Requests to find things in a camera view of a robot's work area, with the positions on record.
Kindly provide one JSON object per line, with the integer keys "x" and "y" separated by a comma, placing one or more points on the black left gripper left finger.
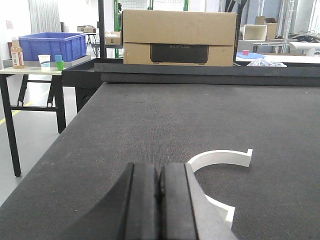
{"x": 127, "y": 212}

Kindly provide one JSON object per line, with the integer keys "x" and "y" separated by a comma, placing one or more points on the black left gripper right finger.
{"x": 185, "y": 212}

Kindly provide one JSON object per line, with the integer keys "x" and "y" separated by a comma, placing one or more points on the white curved PVC pipe clamp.
{"x": 225, "y": 157}

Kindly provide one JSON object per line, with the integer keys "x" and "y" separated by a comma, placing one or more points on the green plastic cup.
{"x": 60, "y": 65}

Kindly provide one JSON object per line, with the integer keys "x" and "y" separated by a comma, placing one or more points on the blue plastic cup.
{"x": 58, "y": 58}

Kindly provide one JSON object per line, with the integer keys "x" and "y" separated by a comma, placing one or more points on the white paper cup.
{"x": 44, "y": 61}

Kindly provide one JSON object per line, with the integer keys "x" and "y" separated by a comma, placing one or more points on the small cardboard box far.
{"x": 112, "y": 37}

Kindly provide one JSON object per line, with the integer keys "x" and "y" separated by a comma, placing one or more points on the blue plastic crate on table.
{"x": 71, "y": 46}

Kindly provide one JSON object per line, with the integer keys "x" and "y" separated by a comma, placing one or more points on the large cardboard box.
{"x": 178, "y": 37}

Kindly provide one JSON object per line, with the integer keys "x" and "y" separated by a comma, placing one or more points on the crumpled plastic bag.
{"x": 261, "y": 62}

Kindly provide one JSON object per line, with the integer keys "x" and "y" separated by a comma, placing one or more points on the pink cube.
{"x": 245, "y": 52}

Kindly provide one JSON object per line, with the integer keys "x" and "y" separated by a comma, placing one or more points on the flat blue tray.
{"x": 251, "y": 55}

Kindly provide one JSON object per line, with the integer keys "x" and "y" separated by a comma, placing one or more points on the orange juice bottle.
{"x": 17, "y": 54}

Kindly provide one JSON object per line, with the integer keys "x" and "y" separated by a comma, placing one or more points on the white open box shelf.
{"x": 254, "y": 32}

